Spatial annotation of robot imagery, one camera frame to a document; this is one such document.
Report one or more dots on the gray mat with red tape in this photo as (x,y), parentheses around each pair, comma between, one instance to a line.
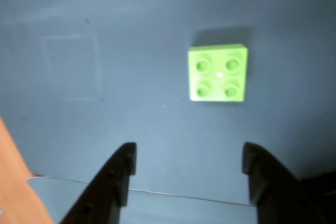
(183,211)

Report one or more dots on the green lego block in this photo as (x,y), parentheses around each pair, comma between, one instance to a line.
(218,73)

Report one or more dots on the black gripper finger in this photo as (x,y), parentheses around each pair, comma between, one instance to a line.
(110,182)
(273,190)

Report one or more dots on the gray mat with chalk square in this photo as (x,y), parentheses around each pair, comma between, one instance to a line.
(131,51)

